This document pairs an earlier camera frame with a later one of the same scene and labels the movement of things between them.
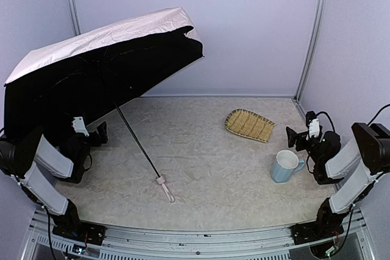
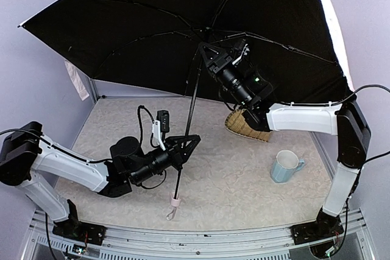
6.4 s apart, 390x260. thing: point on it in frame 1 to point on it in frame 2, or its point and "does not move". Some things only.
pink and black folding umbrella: [86, 75] to [144, 28]
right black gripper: [301, 140] to [217, 63]
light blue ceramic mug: [285, 164] does not move
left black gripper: [94, 136] to [175, 155]
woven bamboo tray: [249, 124] does not move
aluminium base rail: [354, 242] does not move
